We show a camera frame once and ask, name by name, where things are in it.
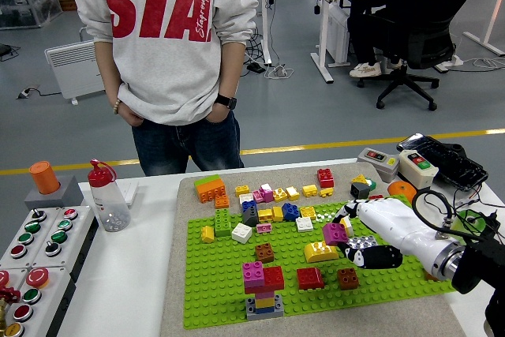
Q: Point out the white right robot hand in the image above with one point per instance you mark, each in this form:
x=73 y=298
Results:
x=394 y=222

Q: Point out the person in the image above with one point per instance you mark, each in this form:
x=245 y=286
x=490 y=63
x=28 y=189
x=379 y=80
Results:
x=363 y=37
x=165 y=76

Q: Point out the thin pink brick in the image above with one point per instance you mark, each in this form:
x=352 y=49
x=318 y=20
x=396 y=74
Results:
x=264 y=294

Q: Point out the green studded baseplate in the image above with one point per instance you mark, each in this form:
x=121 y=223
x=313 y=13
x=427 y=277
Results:
x=213 y=274

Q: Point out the grey base brick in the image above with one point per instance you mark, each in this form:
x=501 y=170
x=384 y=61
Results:
x=264 y=316

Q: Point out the white push-button box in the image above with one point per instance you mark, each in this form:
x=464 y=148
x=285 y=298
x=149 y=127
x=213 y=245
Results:
x=3 y=278
x=31 y=295
x=59 y=236
x=25 y=238

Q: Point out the white computer case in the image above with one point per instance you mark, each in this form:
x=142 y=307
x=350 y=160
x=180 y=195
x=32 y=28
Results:
x=335 y=33

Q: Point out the dark grey sloped brick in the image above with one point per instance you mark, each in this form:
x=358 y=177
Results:
x=250 y=217

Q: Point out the black wristwatch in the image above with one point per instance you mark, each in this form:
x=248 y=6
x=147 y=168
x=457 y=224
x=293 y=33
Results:
x=225 y=101

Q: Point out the person's left hand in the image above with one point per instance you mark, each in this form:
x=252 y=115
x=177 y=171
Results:
x=219 y=114

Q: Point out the tall green brick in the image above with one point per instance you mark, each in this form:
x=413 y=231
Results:
x=223 y=222

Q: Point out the black power brick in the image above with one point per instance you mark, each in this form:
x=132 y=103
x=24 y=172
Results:
x=255 y=68

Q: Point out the yellow wedge brick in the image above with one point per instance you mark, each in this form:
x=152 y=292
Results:
x=359 y=180

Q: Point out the large red brick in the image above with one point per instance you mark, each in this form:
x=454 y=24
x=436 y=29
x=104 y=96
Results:
x=274 y=278

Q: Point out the thin blue brick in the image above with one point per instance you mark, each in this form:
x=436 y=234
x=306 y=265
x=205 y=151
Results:
x=264 y=309

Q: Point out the white panel heater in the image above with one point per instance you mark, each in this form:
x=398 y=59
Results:
x=71 y=68

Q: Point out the clear bottle red cap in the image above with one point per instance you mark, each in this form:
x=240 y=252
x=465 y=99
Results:
x=108 y=203

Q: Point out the small yellow brick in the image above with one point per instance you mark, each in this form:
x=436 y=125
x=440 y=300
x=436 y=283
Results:
x=326 y=192

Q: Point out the green plastic cup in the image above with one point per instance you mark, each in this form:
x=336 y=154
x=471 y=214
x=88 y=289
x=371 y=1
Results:
x=459 y=220

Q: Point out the white switch box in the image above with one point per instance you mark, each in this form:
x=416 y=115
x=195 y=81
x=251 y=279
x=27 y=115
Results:
x=418 y=177

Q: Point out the small orange brick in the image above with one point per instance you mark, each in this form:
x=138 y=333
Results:
x=221 y=202

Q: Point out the brass fitting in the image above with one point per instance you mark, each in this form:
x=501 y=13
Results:
x=2 y=313

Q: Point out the red sloped brick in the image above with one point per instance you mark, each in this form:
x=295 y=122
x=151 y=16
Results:
x=309 y=278

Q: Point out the pink and white brick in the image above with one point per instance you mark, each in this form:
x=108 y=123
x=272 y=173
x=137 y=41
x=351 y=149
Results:
x=267 y=193

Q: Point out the thin yellow brick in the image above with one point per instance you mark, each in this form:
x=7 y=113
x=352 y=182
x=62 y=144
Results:
x=264 y=302

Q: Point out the white square brick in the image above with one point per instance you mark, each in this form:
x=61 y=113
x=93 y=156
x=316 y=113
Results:
x=242 y=233
x=304 y=224

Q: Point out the brown box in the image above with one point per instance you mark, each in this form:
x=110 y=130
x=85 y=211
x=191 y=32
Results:
x=67 y=1

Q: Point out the long grey brick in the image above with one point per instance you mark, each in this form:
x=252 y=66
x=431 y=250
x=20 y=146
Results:
x=363 y=241

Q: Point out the small pink plate brick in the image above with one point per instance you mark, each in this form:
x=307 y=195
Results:
x=263 y=228

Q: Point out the pink square brick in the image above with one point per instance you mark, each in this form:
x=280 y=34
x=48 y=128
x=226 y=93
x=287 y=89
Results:
x=334 y=233
x=253 y=275

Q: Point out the clear storage crate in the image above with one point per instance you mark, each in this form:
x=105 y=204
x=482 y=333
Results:
x=23 y=5

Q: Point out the floor socket box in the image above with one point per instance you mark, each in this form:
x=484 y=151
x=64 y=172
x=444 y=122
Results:
x=25 y=92

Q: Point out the grey switch box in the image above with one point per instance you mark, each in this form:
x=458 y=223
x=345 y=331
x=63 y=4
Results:
x=378 y=167

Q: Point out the white wall switch plate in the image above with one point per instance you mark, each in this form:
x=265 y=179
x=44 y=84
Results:
x=130 y=191

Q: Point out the person's right forearm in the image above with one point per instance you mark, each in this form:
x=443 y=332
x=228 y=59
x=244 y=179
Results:
x=106 y=72

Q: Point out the white and yellow brick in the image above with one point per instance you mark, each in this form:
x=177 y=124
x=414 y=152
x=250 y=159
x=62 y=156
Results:
x=349 y=228

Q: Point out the small green brick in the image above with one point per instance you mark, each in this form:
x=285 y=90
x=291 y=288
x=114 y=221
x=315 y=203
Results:
x=371 y=185

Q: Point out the yellow curved brick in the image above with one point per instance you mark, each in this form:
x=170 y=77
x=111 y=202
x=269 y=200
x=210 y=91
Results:
x=319 y=253

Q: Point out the large orange brick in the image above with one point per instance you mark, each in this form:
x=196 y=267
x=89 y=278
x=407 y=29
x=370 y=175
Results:
x=211 y=192

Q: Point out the person's left forearm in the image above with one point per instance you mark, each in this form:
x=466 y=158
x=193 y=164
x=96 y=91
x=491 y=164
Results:
x=233 y=68

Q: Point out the orange cylinder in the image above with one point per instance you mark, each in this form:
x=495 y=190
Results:
x=43 y=179

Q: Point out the person's right hand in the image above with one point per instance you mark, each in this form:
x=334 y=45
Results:
x=129 y=117

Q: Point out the grey-brown table mat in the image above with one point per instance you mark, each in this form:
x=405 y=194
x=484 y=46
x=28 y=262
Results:
x=173 y=274

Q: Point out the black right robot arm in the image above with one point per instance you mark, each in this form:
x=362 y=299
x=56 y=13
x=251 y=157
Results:
x=473 y=270

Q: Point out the orange fruit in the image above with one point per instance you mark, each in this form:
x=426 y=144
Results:
x=400 y=189

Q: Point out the lime green flat brick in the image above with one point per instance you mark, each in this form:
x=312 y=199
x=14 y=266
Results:
x=206 y=180

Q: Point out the grey block holder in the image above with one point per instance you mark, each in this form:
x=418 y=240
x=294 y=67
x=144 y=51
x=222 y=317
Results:
x=69 y=195

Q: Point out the black office chair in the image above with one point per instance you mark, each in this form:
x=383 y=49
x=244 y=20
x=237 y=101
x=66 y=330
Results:
x=434 y=5

